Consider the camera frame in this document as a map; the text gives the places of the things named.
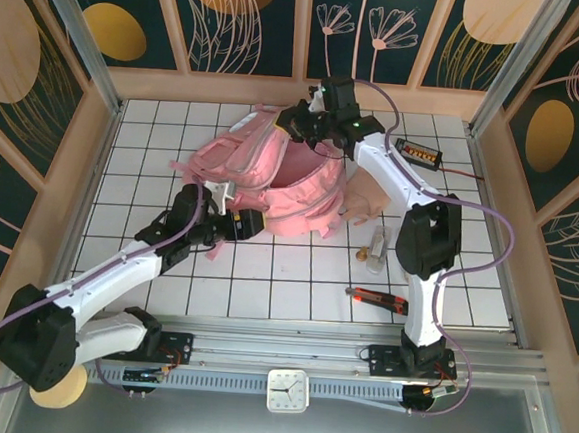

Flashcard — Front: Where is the aluminium frame post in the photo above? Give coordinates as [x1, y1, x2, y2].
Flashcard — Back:
[16, 0, 135, 117]
[465, 0, 579, 144]

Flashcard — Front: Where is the pink backpack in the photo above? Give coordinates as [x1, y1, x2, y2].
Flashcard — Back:
[160, 95, 354, 275]

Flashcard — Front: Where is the red wire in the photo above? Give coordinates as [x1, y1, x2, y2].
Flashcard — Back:
[440, 163, 486, 182]

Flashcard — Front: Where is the small controller module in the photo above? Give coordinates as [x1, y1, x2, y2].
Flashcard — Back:
[423, 382, 461, 402]
[122, 363, 171, 388]

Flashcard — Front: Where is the clear plastic bottle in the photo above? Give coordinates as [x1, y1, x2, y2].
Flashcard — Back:
[364, 224, 394, 278]

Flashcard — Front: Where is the yellow round sponge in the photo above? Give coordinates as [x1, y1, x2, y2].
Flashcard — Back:
[27, 361, 89, 411]

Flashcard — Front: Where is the aluminium table rail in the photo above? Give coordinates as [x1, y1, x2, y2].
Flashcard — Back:
[7, 304, 554, 396]

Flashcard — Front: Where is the red black utility knife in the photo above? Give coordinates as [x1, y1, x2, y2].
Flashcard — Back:
[344, 284, 411, 317]

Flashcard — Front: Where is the white square clock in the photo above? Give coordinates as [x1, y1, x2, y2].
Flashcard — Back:
[264, 367, 313, 417]

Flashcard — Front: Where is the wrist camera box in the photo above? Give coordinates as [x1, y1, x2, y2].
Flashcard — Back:
[199, 179, 238, 216]
[305, 83, 329, 113]

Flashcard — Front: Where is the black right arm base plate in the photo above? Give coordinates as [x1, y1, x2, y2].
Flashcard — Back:
[365, 341, 460, 384]

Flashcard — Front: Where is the beige fabric pencil case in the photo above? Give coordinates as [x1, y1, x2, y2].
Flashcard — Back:
[341, 168, 397, 231]

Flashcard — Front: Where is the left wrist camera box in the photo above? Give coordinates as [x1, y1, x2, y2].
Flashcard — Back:
[199, 179, 238, 216]

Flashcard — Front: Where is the black circuit board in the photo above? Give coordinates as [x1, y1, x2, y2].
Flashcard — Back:
[391, 136, 446, 173]

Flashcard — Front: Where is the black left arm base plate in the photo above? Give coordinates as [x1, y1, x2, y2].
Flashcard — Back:
[101, 325, 195, 367]

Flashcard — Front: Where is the grey slotted cable duct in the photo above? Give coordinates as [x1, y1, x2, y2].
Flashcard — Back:
[80, 358, 406, 412]

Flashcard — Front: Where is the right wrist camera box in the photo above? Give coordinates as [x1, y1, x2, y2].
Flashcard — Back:
[305, 83, 329, 113]

